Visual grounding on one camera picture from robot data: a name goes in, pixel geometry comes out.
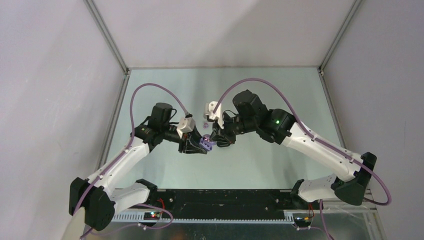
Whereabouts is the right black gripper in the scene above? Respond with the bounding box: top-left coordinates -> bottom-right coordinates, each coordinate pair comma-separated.
210,111 -> 258,145

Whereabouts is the purple earbud charging case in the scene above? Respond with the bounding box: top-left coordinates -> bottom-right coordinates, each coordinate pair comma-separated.
199,134 -> 216,152

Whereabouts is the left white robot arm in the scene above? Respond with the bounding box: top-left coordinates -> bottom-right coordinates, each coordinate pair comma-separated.
69,102 -> 213,231

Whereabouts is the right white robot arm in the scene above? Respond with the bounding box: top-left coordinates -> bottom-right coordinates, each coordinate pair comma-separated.
204,90 -> 377,209

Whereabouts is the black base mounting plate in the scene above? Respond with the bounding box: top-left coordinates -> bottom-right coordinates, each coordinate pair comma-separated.
146,189 -> 319,221

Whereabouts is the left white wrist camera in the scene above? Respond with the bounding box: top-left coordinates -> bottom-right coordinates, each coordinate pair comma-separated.
176,114 -> 196,139

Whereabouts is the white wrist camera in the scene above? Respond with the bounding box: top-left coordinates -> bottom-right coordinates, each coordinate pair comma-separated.
203,101 -> 222,122
176,114 -> 196,139

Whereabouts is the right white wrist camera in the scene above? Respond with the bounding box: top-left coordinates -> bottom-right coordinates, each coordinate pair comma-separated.
203,101 -> 222,122

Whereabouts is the aluminium frame rail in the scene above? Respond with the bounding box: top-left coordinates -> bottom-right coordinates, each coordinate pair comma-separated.
83,0 -> 130,95

